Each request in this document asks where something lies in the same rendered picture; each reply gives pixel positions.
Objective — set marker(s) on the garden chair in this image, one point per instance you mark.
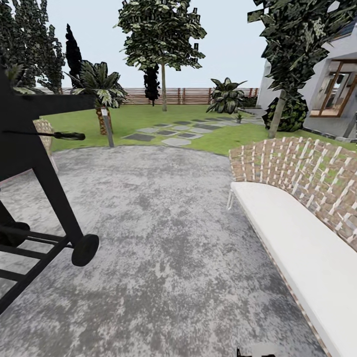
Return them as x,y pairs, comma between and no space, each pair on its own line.
44,127
316,260

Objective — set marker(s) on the door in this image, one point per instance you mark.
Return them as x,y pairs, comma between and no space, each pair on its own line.
335,90

